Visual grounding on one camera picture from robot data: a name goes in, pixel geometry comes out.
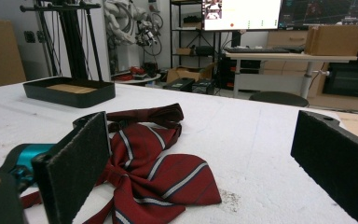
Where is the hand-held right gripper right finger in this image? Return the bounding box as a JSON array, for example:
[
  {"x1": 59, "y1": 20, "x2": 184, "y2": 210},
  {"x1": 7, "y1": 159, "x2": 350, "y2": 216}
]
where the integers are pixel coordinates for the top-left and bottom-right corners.
[{"x1": 290, "y1": 109, "x2": 358, "y2": 224}]

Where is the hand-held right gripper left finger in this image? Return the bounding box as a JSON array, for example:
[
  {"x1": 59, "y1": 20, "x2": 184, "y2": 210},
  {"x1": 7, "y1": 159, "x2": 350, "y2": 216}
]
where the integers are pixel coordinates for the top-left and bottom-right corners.
[{"x1": 31, "y1": 111, "x2": 113, "y2": 224}]

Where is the black tray with wooden bottom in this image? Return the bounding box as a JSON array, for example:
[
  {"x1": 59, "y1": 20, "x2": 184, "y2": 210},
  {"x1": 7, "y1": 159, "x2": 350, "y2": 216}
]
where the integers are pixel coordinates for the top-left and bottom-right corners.
[{"x1": 22, "y1": 77, "x2": 117, "y2": 109}]

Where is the red striped bow tie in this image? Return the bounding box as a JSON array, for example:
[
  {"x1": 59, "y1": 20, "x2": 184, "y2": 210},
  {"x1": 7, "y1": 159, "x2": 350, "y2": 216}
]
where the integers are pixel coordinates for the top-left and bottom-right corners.
[{"x1": 20, "y1": 103, "x2": 223, "y2": 224}]

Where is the black round stool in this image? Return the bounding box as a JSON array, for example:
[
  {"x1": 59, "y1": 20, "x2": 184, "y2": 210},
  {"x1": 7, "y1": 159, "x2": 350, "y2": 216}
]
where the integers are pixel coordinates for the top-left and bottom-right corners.
[{"x1": 248, "y1": 91, "x2": 310, "y2": 108}]

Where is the black cabinet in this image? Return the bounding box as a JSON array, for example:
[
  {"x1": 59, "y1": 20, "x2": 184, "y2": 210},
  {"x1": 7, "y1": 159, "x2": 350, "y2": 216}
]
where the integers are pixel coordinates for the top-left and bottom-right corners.
[{"x1": 322, "y1": 50, "x2": 358, "y2": 100}]

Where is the white foam mat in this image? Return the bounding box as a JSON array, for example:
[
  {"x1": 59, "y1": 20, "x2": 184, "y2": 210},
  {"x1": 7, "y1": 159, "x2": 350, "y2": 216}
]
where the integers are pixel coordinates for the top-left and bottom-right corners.
[{"x1": 0, "y1": 77, "x2": 358, "y2": 224}]

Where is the round white table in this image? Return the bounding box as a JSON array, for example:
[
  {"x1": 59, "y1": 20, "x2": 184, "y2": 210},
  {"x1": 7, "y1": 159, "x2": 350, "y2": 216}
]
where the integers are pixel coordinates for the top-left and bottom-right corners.
[{"x1": 111, "y1": 72, "x2": 162, "y2": 86}]

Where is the light wooden desk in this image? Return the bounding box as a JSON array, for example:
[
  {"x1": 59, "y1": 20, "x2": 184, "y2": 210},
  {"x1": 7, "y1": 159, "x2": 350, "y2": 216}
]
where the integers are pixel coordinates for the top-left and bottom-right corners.
[{"x1": 224, "y1": 50, "x2": 358, "y2": 100}]

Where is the light wooden cabinet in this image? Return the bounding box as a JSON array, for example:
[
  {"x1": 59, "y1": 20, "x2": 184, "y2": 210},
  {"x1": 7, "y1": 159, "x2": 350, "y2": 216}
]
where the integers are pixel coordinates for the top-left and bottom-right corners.
[{"x1": 262, "y1": 23, "x2": 358, "y2": 114}]

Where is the large brown cardboard panel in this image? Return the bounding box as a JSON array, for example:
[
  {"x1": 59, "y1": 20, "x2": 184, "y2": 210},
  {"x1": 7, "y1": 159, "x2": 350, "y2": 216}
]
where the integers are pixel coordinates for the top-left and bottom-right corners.
[{"x1": 0, "y1": 18, "x2": 27, "y2": 91}]

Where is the black computer tower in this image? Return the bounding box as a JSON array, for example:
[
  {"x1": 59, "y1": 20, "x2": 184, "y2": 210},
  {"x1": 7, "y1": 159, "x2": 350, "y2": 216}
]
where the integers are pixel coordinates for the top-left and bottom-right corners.
[
  {"x1": 162, "y1": 77, "x2": 196, "y2": 93},
  {"x1": 191, "y1": 78, "x2": 216, "y2": 95}
]

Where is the black keyboard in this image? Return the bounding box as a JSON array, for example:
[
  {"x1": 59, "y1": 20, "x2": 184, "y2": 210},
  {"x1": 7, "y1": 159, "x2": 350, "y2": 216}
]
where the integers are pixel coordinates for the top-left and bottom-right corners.
[{"x1": 223, "y1": 46, "x2": 306, "y2": 54}]

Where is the open cardboard box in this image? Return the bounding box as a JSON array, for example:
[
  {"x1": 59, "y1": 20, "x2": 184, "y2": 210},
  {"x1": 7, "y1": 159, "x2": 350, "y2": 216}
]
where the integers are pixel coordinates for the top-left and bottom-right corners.
[{"x1": 166, "y1": 63, "x2": 216, "y2": 84}]

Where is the monitor with dark screen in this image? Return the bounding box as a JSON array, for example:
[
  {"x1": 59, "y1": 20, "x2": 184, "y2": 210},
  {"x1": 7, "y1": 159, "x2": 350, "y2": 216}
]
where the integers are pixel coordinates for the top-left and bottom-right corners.
[{"x1": 278, "y1": 0, "x2": 358, "y2": 30}]

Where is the white robot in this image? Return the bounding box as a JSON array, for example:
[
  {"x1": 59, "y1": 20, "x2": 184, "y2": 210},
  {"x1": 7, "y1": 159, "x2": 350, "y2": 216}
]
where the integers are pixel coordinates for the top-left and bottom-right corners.
[{"x1": 103, "y1": 0, "x2": 165, "y2": 57}]

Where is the black shelf rack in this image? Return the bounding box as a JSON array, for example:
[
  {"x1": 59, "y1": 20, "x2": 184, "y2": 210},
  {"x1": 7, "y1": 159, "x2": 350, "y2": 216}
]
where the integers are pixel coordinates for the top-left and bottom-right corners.
[{"x1": 169, "y1": 0, "x2": 222, "y2": 71}]

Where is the monitor with white screen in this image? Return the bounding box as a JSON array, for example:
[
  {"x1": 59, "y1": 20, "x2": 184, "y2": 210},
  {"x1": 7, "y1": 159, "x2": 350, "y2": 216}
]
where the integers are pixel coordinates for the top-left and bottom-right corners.
[{"x1": 201, "y1": 0, "x2": 282, "y2": 32}]

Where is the black metal frame post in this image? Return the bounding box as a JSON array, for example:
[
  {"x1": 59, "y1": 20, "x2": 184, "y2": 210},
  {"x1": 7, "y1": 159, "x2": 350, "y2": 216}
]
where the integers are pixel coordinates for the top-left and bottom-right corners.
[{"x1": 36, "y1": 0, "x2": 90, "y2": 80}]

